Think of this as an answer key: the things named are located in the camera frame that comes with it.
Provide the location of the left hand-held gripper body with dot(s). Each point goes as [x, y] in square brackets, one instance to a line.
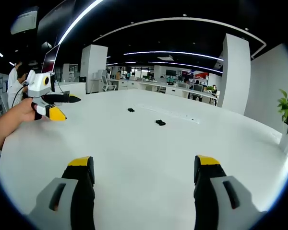
[39, 87]

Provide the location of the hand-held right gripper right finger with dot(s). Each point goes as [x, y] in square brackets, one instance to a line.
[220, 191]

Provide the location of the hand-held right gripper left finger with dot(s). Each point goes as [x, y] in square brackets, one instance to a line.
[62, 191]

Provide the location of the black plastic buckle part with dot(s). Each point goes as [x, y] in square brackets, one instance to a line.
[131, 110]
[160, 122]

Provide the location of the person's left hand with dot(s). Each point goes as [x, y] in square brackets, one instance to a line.
[30, 110]

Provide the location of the large monitor screen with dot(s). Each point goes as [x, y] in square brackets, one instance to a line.
[50, 60]

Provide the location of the white office chair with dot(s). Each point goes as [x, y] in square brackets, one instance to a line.
[109, 84]

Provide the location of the ceiling air conditioner unit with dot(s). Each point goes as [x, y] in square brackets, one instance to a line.
[24, 22]

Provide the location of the long white office desk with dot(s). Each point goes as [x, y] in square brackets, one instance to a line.
[163, 87]

